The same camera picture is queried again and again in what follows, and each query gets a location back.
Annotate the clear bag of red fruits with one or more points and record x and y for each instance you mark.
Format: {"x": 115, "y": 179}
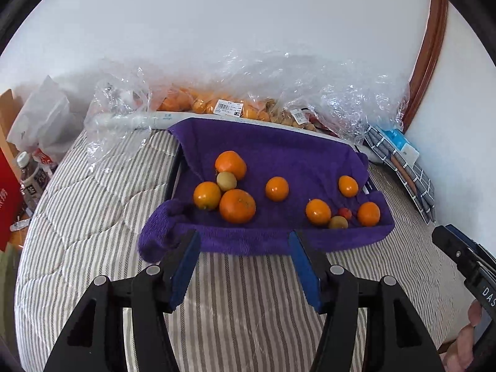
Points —
{"x": 348, "y": 104}

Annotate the crumpled clear plastic bag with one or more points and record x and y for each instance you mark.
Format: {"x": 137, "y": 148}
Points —
{"x": 116, "y": 97}

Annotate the grey plaid cloth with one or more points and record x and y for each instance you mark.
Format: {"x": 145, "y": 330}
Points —
{"x": 420, "y": 186}

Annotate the clear bag of oranges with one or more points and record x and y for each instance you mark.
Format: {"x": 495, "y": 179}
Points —
{"x": 201, "y": 104}

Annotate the wooden door frame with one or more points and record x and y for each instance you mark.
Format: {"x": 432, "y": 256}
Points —
{"x": 430, "y": 54}

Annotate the small red fruit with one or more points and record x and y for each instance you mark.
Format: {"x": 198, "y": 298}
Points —
{"x": 345, "y": 212}

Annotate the person's right hand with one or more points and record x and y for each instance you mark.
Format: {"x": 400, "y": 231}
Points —
{"x": 461, "y": 350}

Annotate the small orange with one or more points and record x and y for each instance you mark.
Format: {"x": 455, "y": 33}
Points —
{"x": 318, "y": 212}
{"x": 368, "y": 214}
{"x": 348, "y": 186}
{"x": 277, "y": 188}

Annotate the clear bag of brown fruits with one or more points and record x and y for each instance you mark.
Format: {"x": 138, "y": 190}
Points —
{"x": 283, "y": 116}

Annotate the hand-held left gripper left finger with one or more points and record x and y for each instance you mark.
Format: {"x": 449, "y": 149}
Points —
{"x": 186, "y": 267}

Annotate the plastic water bottle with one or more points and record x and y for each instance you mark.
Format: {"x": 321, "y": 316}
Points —
{"x": 31, "y": 186}

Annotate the purple towel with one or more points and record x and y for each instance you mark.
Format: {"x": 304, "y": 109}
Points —
{"x": 279, "y": 155}

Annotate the white plastic bag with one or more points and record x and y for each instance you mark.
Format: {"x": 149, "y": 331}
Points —
{"x": 42, "y": 116}

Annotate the large orange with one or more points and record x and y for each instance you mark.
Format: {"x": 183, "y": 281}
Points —
{"x": 231, "y": 162}
{"x": 237, "y": 206}
{"x": 206, "y": 195}

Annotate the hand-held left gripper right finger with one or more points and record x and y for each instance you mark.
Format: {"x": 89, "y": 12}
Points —
{"x": 306, "y": 275}

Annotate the cardboard box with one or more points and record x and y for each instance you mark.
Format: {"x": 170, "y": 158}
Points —
{"x": 7, "y": 124}

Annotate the yellow-green citrus fruit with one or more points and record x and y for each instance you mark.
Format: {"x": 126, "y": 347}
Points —
{"x": 338, "y": 223}
{"x": 226, "y": 181}

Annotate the blue tissue pack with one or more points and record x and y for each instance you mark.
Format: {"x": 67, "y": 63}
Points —
{"x": 403, "y": 143}

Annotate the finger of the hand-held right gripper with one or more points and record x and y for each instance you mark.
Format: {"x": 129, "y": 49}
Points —
{"x": 471, "y": 242}
{"x": 451, "y": 246}

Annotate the red box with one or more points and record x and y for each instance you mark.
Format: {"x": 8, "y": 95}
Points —
{"x": 7, "y": 201}

